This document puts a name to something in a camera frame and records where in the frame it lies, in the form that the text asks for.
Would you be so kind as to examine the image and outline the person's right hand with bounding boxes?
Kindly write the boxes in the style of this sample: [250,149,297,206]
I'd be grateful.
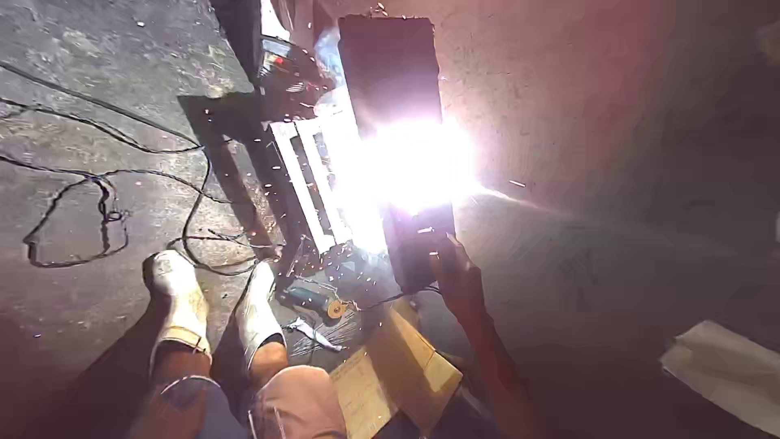
[430,233,486,325]

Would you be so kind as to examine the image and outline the dark rectangular board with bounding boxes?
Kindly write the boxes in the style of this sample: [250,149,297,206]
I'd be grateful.
[338,15,457,293]

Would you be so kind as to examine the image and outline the person's right forearm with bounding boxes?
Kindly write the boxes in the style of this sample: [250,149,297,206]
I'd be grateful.
[462,312,552,439]

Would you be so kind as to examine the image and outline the brown cardboard box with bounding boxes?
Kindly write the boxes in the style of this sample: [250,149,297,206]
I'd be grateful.
[329,298,464,439]

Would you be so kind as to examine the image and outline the bundle of thin metal rods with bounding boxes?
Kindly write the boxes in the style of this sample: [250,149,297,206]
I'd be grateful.
[290,312,362,358]

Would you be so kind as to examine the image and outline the green angle grinder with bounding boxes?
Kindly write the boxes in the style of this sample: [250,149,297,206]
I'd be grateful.
[282,286,347,322]

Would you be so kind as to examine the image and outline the crumpled white wrapper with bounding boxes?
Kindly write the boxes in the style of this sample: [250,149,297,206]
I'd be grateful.
[286,316,343,352]

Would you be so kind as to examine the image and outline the person's legs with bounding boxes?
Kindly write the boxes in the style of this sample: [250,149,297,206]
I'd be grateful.
[130,249,348,439]

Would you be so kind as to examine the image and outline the flat pale cardboard piece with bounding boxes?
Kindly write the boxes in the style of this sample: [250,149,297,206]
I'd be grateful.
[661,321,780,439]

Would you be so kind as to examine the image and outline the thin black cord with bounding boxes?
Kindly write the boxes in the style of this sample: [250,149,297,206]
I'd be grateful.
[357,286,442,311]

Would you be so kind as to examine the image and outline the white slatted metal frame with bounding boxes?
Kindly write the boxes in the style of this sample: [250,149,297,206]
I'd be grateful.
[269,116,366,255]

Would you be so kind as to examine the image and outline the long dark straight cable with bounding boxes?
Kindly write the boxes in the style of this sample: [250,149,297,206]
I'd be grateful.
[0,61,203,149]

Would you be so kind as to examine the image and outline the black twisted looped cable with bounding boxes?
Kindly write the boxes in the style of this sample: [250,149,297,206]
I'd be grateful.
[0,98,286,276]

